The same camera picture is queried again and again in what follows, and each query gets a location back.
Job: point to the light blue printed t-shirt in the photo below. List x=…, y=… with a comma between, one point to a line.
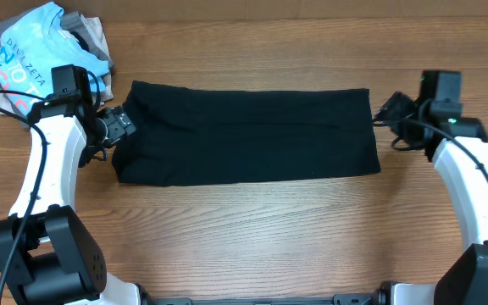
x=33, y=46

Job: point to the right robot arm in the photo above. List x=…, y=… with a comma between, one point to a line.
x=457, y=146

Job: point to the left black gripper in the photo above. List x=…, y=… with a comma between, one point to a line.
x=120, y=126

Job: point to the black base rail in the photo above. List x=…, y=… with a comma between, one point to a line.
x=261, y=301

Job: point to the grey folded garment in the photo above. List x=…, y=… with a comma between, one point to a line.
x=88, y=32

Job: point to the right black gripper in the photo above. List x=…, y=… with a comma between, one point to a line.
x=395, y=108

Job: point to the black t-shirt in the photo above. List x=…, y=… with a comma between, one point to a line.
x=187, y=137

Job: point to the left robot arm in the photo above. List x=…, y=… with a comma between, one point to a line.
x=47, y=255

